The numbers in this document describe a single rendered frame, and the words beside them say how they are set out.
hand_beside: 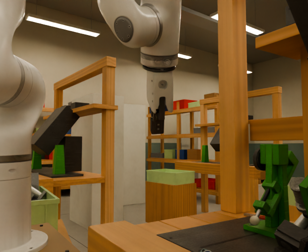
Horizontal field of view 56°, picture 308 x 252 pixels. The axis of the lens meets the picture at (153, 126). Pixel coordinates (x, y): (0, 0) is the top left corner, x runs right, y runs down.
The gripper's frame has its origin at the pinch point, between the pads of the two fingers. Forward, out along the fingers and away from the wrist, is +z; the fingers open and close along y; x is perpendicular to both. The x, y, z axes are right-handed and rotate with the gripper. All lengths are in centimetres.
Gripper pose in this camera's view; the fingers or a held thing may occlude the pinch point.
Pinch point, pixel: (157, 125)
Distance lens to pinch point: 73.2
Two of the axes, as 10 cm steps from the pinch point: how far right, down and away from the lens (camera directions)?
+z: -0.2, 8.9, 4.6
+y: -1.8, -4.6, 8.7
